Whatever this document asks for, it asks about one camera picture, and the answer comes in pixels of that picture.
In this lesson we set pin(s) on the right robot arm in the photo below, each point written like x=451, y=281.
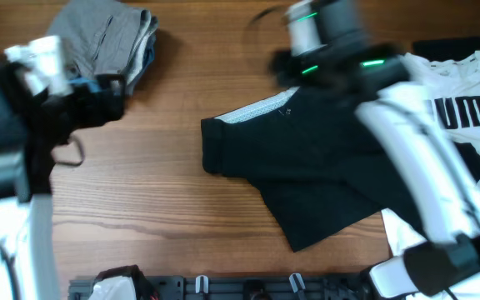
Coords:
x=442, y=188

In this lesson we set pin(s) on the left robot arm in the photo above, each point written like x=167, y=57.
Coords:
x=31, y=126

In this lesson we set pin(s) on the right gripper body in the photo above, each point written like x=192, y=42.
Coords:
x=295, y=72

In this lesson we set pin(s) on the white Puma t-shirt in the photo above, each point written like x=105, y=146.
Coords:
x=453, y=90

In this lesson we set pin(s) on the grey folded garment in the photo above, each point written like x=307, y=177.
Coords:
x=107, y=36

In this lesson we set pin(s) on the black shorts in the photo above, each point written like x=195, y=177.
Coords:
x=318, y=169

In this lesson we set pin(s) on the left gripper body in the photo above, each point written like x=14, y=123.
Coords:
x=56, y=121

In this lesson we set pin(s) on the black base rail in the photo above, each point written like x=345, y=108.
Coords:
x=332, y=286

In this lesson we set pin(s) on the black garment at back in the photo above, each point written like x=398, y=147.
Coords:
x=453, y=48

